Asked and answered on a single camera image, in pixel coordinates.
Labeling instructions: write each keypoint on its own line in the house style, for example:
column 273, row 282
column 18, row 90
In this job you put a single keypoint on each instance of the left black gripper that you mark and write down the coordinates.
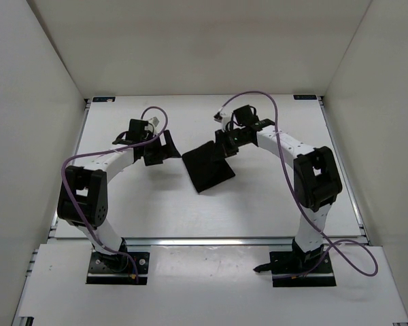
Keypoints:
column 171, row 149

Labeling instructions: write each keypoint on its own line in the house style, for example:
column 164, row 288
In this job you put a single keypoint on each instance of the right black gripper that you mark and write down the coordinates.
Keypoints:
column 222, row 148

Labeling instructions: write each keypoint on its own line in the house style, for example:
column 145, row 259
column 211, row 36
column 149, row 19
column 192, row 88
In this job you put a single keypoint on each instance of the black skirt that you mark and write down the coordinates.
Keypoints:
column 205, row 173

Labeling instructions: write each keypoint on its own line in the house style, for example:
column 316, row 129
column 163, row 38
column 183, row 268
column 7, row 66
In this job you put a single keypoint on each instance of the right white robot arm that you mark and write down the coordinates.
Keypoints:
column 315, row 184

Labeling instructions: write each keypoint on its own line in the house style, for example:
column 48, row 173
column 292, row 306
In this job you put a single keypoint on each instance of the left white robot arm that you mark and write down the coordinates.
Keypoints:
column 83, row 200

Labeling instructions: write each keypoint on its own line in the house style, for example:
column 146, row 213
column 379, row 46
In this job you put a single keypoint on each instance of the right blue label sticker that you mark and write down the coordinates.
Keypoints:
column 305, row 97

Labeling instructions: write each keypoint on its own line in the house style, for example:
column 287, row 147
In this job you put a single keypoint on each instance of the blue label sticker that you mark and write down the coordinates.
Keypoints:
column 103, row 99
column 305, row 97

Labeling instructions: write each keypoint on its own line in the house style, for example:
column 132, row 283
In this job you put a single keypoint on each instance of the left blue label sticker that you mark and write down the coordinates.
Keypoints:
column 103, row 99

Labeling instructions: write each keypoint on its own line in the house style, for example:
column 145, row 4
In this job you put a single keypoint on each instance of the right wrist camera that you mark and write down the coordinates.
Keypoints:
column 243, row 116

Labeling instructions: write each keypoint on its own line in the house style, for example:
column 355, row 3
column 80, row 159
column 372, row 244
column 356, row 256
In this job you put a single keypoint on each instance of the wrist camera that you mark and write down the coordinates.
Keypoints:
column 141, row 130
column 243, row 116

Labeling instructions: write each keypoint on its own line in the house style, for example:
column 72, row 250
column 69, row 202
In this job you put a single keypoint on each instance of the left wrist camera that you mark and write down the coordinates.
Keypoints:
column 141, row 130

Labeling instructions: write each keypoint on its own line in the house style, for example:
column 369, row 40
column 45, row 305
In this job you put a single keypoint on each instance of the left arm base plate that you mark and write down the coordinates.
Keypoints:
column 118, row 270

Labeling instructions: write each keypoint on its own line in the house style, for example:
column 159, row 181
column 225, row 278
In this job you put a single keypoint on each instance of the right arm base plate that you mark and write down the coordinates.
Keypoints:
column 287, row 273

